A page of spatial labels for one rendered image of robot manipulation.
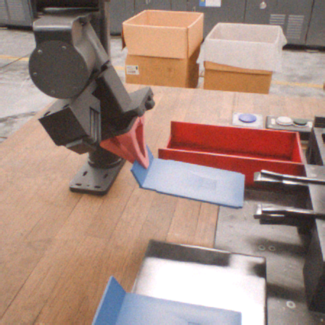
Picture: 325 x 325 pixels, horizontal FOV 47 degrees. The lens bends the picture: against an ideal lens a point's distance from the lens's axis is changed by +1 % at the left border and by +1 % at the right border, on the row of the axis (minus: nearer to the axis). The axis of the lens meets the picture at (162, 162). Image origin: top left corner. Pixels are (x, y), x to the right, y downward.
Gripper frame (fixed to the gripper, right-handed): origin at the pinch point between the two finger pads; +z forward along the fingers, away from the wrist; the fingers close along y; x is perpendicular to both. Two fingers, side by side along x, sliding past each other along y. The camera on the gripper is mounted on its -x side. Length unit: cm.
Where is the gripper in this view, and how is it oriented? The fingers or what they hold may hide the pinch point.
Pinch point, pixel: (143, 162)
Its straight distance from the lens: 52.1
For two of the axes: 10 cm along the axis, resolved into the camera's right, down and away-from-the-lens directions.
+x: 2.2, -5.7, 7.9
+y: 8.8, -2.4, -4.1
